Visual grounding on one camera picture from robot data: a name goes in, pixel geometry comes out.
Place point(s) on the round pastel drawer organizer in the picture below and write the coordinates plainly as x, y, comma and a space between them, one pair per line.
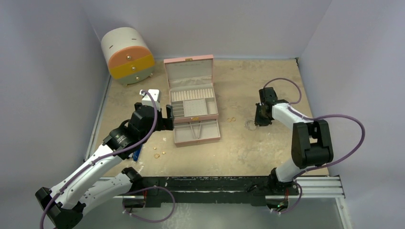
128, 58

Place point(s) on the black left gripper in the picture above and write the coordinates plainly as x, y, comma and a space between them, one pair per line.
165, 123

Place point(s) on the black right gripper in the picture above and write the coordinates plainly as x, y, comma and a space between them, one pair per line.
262, 113

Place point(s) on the blue stapler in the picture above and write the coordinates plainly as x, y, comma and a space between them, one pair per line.
136, 154

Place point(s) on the aluminium frame rail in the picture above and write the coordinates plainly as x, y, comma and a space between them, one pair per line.
319, 186

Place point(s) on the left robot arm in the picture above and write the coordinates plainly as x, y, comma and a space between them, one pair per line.
66, 203

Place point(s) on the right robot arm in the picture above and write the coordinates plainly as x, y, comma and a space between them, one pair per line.
311, 145

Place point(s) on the pink jewelry box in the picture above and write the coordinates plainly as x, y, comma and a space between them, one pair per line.
192, 96

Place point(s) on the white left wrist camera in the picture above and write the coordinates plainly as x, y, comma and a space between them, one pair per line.
150, 96

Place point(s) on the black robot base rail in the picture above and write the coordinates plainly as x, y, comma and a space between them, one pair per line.
136, 179

